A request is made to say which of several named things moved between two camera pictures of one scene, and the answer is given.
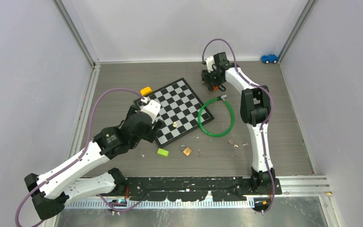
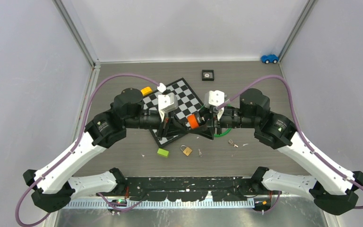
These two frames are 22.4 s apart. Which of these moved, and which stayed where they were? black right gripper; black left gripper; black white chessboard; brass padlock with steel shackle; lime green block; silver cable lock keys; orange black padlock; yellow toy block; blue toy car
Moved: black right gripper; black left gripper; orange black padlock
Stayed: blue toy car; black white chessboard; lime green block; yellow toy block; silver cable lock keys; brass padlock with steel shackle
